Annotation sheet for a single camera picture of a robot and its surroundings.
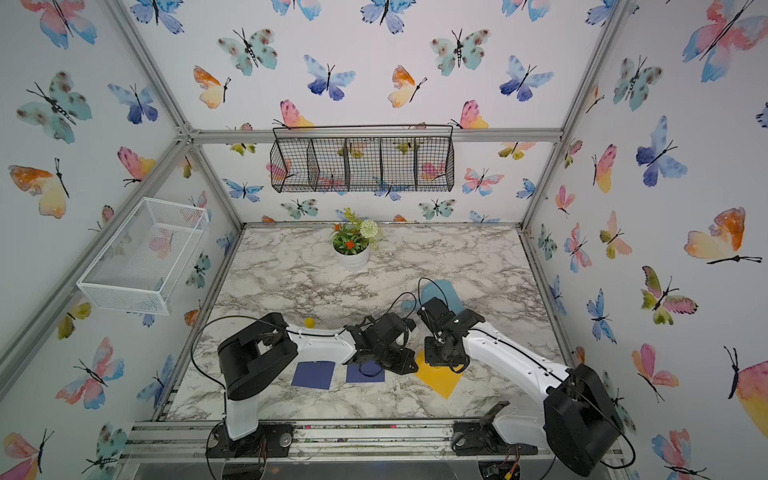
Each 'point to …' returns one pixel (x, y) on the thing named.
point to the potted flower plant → (353, 239)
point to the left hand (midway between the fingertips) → (421, 369)
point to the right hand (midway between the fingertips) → (436, 357)
